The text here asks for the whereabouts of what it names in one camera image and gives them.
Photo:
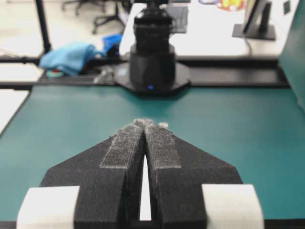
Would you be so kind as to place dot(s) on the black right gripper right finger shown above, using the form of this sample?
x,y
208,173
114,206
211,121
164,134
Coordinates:
x,y
196,190

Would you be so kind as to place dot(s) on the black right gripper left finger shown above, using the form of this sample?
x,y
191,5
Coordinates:
x,y
99,188

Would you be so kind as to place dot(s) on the black left robot arm base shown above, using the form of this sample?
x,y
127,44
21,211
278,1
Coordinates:
x,y
152,66

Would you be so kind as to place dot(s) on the blue cloth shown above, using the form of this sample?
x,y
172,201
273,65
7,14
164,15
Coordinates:
x,y
70,58

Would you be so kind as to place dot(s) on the blue box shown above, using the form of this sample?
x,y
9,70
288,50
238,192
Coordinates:
x,y
111,45

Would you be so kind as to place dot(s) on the black monitor stand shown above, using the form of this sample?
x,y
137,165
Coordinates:
x,y
256,21

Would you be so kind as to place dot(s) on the black metal frame pole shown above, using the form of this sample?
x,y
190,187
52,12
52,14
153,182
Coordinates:
x,y
45,39

